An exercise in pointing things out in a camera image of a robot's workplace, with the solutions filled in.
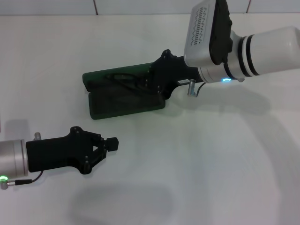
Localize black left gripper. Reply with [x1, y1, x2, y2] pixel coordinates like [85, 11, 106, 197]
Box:
[25, 126, 120, 175]

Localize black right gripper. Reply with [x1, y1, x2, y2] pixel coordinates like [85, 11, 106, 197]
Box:
[143, 49, 204, 99]

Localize black glasses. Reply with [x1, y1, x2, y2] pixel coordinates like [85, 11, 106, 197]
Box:
[104, 73, 153, 97]

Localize green glasses case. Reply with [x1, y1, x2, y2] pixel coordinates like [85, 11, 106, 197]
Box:
[82, 62, 166, 120]

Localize right gripper cable with plug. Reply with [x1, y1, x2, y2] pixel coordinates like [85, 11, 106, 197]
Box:
[187, 78, 207, 97]

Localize gripper cable with plug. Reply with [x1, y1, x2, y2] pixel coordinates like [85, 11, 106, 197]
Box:
[187, 78, 207, 97]
[0, 132, 45, 191]

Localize left gripper cable with plug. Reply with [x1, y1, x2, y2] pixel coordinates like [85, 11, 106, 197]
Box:
[0, 132, 45, 191]

